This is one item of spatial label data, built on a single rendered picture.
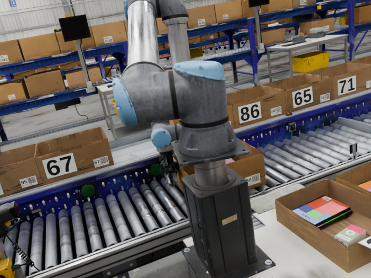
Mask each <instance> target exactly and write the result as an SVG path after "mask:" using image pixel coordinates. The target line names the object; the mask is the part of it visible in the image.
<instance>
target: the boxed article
mask: <svg viewBox="0 0 371 278"><path fill-rule="evenodd" d="M334 239H336V240H338V241H339V242H341V243H342V244H344V245H345V246H347V249H348V247H349V246H350V245H352V244H354V243H357V242H359V241H361V240H364V239H366V230H365V229H362V228H360V227H357V226H355V225H353V224H351V225H350V226H348V227H347V228H345V229H344V230H342V231H340V232H339V233H338V234H336V235H335V236H334Z"/></svg>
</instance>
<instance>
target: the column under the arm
mask: <svg viewBox="0 0 371 278"><path fill-rule="evenodd" d="M226 170H227V182H226V184H224V185H222V186H218V187H215V188H204V187H201V186H199V185H197V184H196V179H195V174H192V175H189V176H187V177H184V178H182V179H181V181H182V187H183V192H184V198H185V204H186V207H187V212H188V218H189V223H190V228H191V233H192V238H193V243H194V245H192V246H190V247H187V248H184V249H182V250H181V251H182V253H183V255H184V256H185V258H186V260H187V262H188V263H189V265H190V266H191V268H192V269H193V271H194V273H195V274H196V276H197V278H248V277H251V276H253V275H255V274H258V273H260V272H263V271H265V270H267V269H270V268H272V267H274V266H276V264H275V262H274V261H273V260H272V259H271V258H270V257H269V256H268V255H267V254H266V253H265V252H264V251H263V250H262V249H261V248H260V247H259V246H258V245H257V244H256V241H255V233H254V227H253V219H252V211H251V203H250V194H249V189H248V182H247V180H246V179H244V178H243V177H242V176H240V175H239V174H237V173H236V172H235V171H233V170H232V169H230V168H229V167H228V166H226Z"/></svg>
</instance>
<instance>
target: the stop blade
mask: <svg viewBox="0 0 371 278"><path fill-rule="evenodd" d="M264 148H265V149H267V150H269V151H271V152H273V153H275V154H277V155H279V156H281V157H283V158H285V159H287V160H289V161H291V162H293V163H295V164H297V165H299V166H301V167H303V168H305V169H307V170H309V171H311V172H313V173H314V170H312V169H310V168H308V167H306V166H304V165H302V164H300V163H298V162H296V161H294V160H292V159H290V158H288V157H286V156H284V155H282V154H280V153H278V152H276V151H274V150H272V149H269V148H267V147H264Z"/></svg>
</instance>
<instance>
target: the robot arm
mask: <svg viewBox="0 0 371 278"><path fill-rule="evenodd" d="M123 7H124V14H125V17H126V20H127V21H128V66H127V68H126V69H124V71H123V74H122V76H121V78H119V77H118V78H116V79H113V81H112V86H113V94H114V100H115V105H116V109H117V111H118V115H119V118H120V121H121V122H122V124H124V125H139V124H148V123H151V126H152V132H151V141H152V144H153V145H154V146H155V147H156V149H157V151H158V152H159V153H160V155H161V156H160V157H159V161H160V162H161V163H160V165H161V167H160V171H161V175H162V176H163V177H164V179H165V180H166V182H168V184H169V185H170V186H171V187H173V186H174V185H175V183H176V182H177V181H178V180H177V172H178V171H179V165H178V162H177V161H176V160H175V159H173V156H172V155H173V148H172V145H171V143H172V142H173V141H177V140H179V142H178V147H179V151H180V152H181V154H183V155H186V156H190V157H212V156H218V155H221V154H224V153H227V152H230V151H232V150H233V149H234V148H235V147H236V146H237V137H236V135H235V133H234V131H233V129H232V127H231V125H230V123H229V115H228V108H227V96H226V84H225V80H226V79H225V76H224V69H223V66H222V64H221V63H219V62H216V61H190V52H189V44H188V35H187V26H186V22H187V21H188V19H189V15H188V10H187V8H186V6H185V4H184V3H183V2H182V0H123ZM156 18H162V22H163V23H164V24H165V25H166V26H167V34H168V42H169V50H170V54H171V62H172V71H167V72H165V71H164V69H163V68H162V67H161V66H160V58H159V51H158V40H157V29H156ZM177 119H179V124H174V125H170V123H169V121H170V120H177ZM170 174H171V176H172V177H171V179H172V182H171V179H170V178H169V176H170Z"/></svg>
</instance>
